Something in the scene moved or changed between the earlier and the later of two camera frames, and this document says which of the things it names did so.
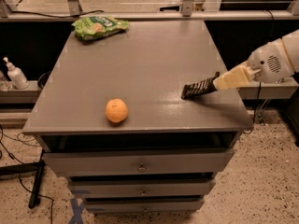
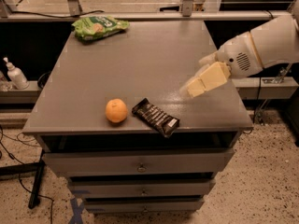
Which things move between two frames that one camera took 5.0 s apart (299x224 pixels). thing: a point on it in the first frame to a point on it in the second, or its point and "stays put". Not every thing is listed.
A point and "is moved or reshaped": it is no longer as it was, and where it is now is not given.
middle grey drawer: [106, 189] stays put
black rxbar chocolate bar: [199, 88] is moved or reshaped
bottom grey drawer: [118, 205] stays put
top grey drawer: [121, 161] stays put
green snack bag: [92, 27] stays put
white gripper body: [267, 61] to [238, 57]
